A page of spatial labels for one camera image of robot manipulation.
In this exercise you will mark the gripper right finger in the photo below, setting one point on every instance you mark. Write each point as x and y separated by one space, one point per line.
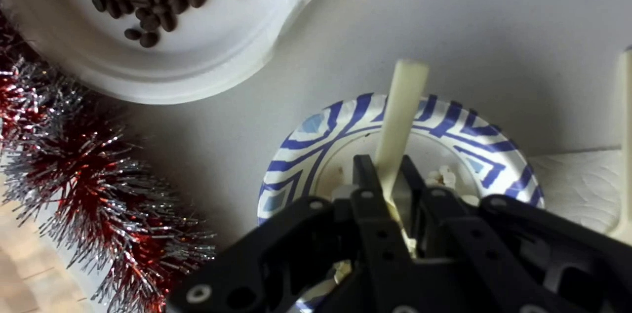
493 249

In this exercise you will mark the white paper towel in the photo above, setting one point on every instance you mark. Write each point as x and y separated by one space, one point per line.
577 189

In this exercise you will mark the white plastic spoon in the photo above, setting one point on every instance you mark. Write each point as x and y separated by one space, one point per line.
402 115

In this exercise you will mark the blue patterned paper bowl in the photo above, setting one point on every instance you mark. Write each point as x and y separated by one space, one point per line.
316 141

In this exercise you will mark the red and silver tinsel garland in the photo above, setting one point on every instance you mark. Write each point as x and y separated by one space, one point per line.
84 175

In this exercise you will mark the white paper plate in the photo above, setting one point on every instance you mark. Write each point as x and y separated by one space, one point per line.
212 56

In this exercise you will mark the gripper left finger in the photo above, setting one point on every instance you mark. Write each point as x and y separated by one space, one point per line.
306 244

